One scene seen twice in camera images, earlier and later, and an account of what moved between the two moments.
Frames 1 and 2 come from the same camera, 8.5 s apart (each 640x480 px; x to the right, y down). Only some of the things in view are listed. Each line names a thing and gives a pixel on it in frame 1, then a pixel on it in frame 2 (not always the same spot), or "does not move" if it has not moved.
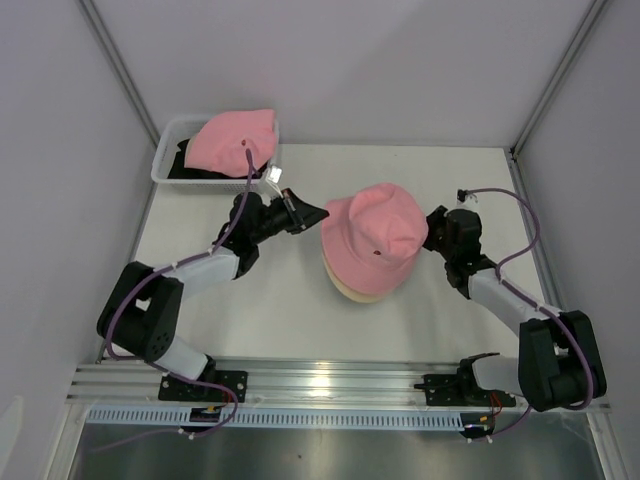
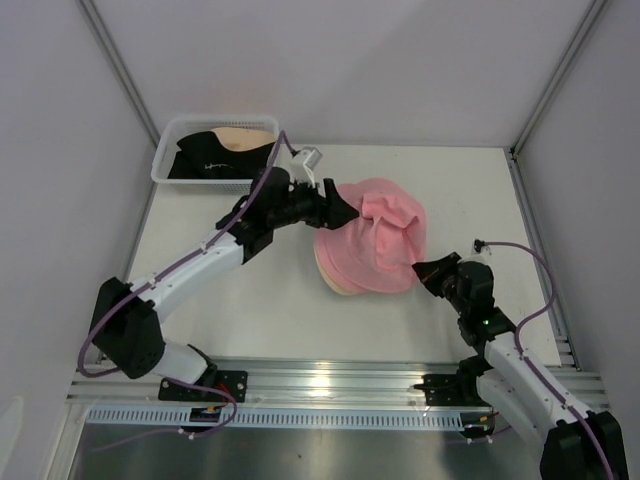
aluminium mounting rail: x=286 y=383 does not move
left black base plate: x=177 y=390 does not move
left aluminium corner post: x=92 y=15 does not move
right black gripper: x=438 y=216 to x=430 y=272
